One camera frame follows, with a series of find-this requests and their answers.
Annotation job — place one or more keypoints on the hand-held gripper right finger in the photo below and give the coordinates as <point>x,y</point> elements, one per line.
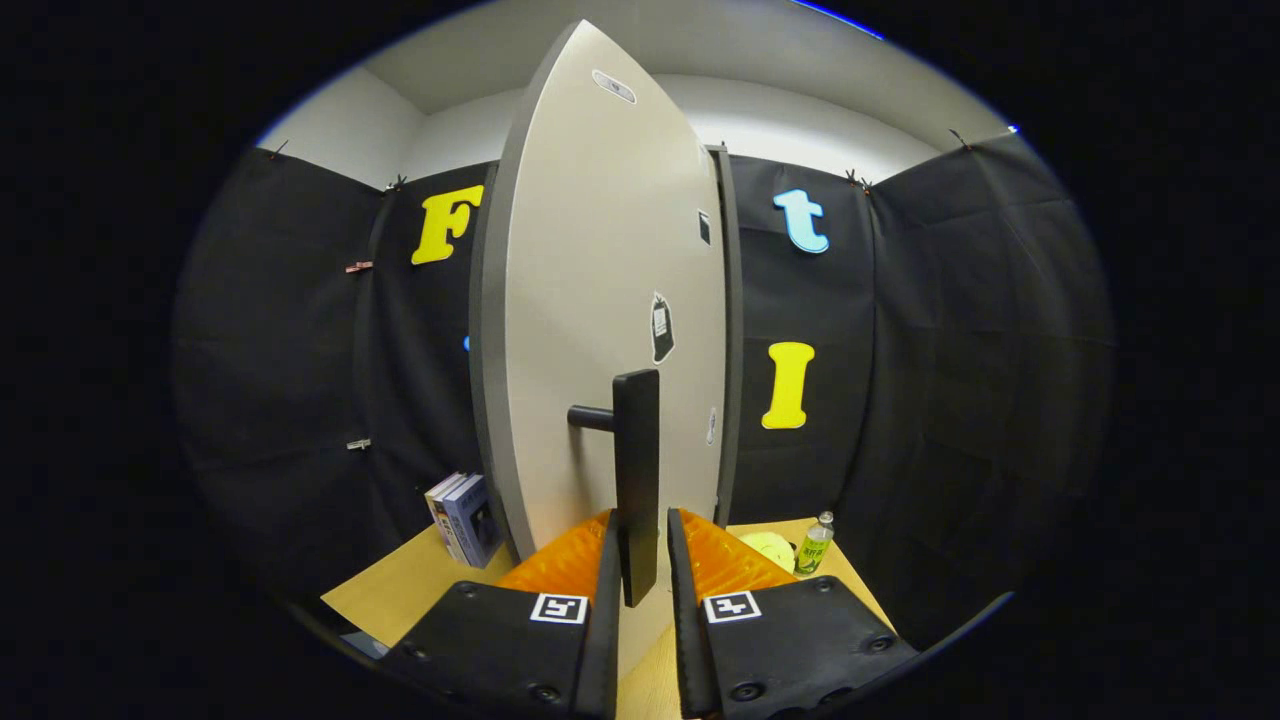
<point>688,640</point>

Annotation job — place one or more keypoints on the blue book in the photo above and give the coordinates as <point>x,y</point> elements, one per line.
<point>475,522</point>

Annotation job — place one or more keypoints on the white book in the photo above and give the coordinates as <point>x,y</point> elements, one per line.
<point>438,510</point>

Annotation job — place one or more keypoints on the yellow toy with green leaves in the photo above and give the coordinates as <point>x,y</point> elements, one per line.
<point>768,549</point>

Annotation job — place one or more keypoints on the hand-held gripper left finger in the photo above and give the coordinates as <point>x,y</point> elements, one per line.
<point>600,640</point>

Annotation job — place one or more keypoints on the beige shoe cabinet door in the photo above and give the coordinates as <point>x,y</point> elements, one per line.
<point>590,250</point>

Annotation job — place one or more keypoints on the green label drink bottle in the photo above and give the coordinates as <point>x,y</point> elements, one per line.
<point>814,545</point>

